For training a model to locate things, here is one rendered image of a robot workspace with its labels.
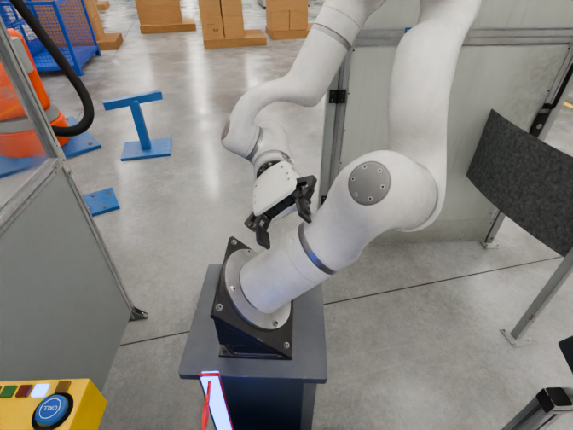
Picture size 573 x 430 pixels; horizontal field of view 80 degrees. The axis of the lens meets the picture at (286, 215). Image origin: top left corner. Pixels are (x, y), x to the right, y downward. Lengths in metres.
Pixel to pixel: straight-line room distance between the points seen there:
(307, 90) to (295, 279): 0.38
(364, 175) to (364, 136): 1.40
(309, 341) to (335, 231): 0.31
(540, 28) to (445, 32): 1.43
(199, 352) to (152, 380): 1.10
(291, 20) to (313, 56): 7.37
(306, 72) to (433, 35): 0.24
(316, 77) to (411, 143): 0.24
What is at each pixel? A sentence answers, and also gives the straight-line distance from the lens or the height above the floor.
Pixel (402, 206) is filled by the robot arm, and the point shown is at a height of 1.33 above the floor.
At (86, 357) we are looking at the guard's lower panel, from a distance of 1.73.
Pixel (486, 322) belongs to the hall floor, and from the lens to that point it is 2.23.
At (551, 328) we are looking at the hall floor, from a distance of 2.39.
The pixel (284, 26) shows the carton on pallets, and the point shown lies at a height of 0.21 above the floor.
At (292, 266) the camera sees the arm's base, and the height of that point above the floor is 1.15.
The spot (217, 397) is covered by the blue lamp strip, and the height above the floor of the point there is 1.14.
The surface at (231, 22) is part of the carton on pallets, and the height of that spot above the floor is 0.40.
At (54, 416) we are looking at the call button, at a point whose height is 1.08.
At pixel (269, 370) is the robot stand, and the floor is 0.93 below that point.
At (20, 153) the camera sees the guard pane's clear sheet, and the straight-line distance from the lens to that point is 1.39.
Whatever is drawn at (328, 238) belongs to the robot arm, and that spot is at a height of 1.22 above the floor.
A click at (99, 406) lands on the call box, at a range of 0.73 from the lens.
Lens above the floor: 1.62
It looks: 39 degrees down
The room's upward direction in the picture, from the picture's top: straight up
